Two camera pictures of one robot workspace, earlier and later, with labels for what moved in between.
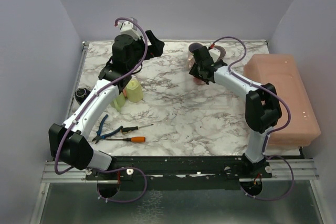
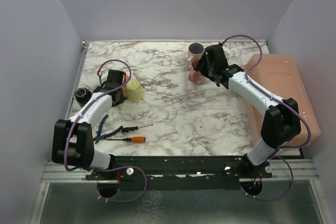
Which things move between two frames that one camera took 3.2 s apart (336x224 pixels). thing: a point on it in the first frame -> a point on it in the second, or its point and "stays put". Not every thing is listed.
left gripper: (155, 49) -> (121, 100)
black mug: (81, 94) stays put
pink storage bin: (283, 71) stays put
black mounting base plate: (179, 173) stays put
